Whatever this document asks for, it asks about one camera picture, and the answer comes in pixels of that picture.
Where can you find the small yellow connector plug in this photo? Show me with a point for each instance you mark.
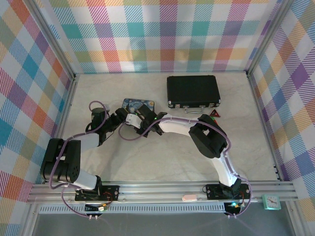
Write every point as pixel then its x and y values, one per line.
pixel 236 206
pixel 103 208

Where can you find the pink white eraser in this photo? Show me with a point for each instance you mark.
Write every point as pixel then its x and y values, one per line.
pixel 189 197

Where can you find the starry night print tin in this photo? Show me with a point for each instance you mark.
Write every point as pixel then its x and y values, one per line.
pixel 130 103

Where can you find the red green puzzle cube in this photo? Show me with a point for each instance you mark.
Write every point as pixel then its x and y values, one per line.
pixel 216 120

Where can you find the mint green small clock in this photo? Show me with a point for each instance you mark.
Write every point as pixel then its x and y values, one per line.
pixel 271 202

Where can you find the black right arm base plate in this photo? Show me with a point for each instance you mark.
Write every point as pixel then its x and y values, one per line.
pixel 212 191

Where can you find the aluminium frame leg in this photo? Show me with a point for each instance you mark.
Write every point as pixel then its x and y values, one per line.
pixel 295 221
pixel 29 221

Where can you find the red warning triangle toy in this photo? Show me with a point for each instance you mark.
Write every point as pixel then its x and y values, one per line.
pixel 215 114

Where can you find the aluminium side rail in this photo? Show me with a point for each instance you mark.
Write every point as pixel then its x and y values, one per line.
pixel 262 120
pixel 65 115

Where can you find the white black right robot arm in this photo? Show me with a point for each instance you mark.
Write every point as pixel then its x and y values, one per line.
pixel 174 125

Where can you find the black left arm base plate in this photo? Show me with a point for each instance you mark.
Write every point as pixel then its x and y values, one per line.
pixel 113 193

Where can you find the aluminium corner post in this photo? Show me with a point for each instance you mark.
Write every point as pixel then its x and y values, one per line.
pixel 267 37
pixel 53 40

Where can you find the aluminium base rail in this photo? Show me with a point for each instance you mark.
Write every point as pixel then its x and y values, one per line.
pixel 160 190

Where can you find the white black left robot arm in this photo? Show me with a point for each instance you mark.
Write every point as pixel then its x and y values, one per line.
pixel 86 179

